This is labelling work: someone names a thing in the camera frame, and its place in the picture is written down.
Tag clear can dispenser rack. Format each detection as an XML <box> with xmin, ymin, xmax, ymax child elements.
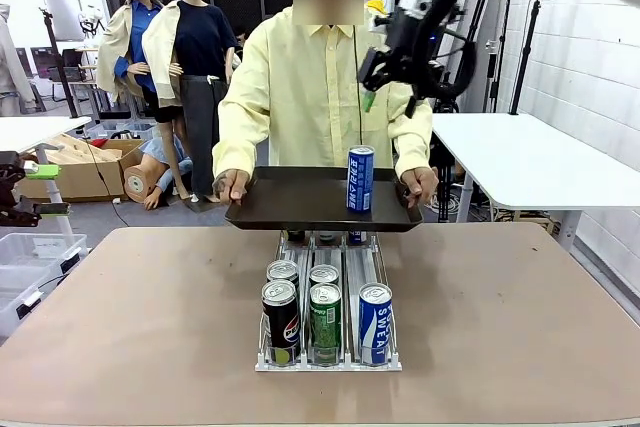
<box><xmin>254</xmin><ymin>234</ymin><xmax>404</xmax><ymax>373</ymax></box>

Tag brown cardboard box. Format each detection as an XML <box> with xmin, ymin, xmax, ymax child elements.
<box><xmin>17</xmin><ymin>138</ymin><xmax>146</xmax><ymax>204</ymax></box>

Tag clear plastic storage bin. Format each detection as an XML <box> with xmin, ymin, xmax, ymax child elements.
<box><xmin>0</xmin><ymin>264</ymin><xmax>54</xmax><ymax>341</ymax></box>
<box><xmin>0</xmin><ymin>232</ymin><xmax>89</xmax><ymax>293</ymax></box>

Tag black leaning stand poles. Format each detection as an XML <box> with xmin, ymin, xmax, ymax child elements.
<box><xmin>462</xmin><ymin>0</ymin><xmax>514</xmax><ymax>114</ymax></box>

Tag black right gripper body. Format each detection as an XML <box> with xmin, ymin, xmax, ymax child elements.
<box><xmin>384</xmin><ymin>14</ymin><xmax>426</xmax><ymax>76</ymax></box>

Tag thick black tripod stand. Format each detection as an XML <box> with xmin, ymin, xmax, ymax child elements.
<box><xmin>508</xmin><ymin>0</ymin><xmax>543</xmax><ymax>116</ymax></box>

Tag person in yellow shirt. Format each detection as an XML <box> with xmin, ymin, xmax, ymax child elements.
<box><xmin>212</xmin><ymin>4</ymin><xmax>434</xmax><ymax>183</ymax></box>

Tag seated mannequin in blue dress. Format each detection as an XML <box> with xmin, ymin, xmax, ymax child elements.
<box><xmin>122</xmin><ymin>136</ymin><xmax>195</xmax><ymax>212</ymax></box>

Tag person's left forearm yellow sleeve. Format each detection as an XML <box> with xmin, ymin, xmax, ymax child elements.
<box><xmin>392</xmin><ymin>111</ymin><xmax>434</xmax><ymax>183</ymax></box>

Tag person's right hand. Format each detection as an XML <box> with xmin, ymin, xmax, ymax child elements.
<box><xmin>212</xmin><ymin>168</ymin><xmax>251</xmax><ymax>206</ymax></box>

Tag black camera tripod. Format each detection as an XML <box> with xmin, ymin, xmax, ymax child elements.
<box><xmin>432</xmin><ymin>59</ymin><xmax>464</xmax><ymax>114</ymax></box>

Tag dark brown serving tray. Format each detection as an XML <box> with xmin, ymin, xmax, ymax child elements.
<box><xmin>223</xmin><ymin>165</ymin><xmax>425</xmax><ymax>233</ymax></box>

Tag mannequin with black hat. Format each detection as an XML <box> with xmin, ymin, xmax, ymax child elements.
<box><xmin>96</xmin><ymin>0</ymin><xmax>169</xmax><ymax>123</ymax></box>

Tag grey hooded garment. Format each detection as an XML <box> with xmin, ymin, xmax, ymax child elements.
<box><xmin>0</xmin><ymin>3</ymin><xmax>39</xmax><ymax>117</ymax></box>

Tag person's right forearm yellow sleeve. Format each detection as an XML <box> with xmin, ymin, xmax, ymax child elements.
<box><xmin>212</xmin><ymin>111</ymin><xmax>271</xmax><ymax>181</ymax></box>

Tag white board panel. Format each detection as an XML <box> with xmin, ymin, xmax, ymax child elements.
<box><xmin>41</xmin><ymin>0</ymin><xmax>84</xmax><ymax>42</ymax></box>

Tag person's left hand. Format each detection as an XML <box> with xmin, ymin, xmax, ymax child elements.
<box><xmin>399</xmin><ymin>165</ymin><xmax>440</xmax><ymax>209</ymax></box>

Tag white desk with white legs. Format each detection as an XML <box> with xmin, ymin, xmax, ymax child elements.
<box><xmin>0</xmin><ymin>115</ymin><xmax>93</xmax><ymax>237</ymax></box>

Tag mannequin with navy top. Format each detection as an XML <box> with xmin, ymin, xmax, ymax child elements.
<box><xmin>141</xmin><ymin>0</ymin><xmax>240</xmax><ymax>211</ymax></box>

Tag white table with rounded corner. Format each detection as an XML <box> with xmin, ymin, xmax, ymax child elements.
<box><xmin>430</xmin><ymin>111</ymin><xmax>640</xmax><ymax>254</ymax></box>

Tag thin black light stand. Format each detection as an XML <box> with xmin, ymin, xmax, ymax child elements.
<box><xmin>485</xmin><ymin>39</ymin><xmax>502</xmax><ymax>113</ymax></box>

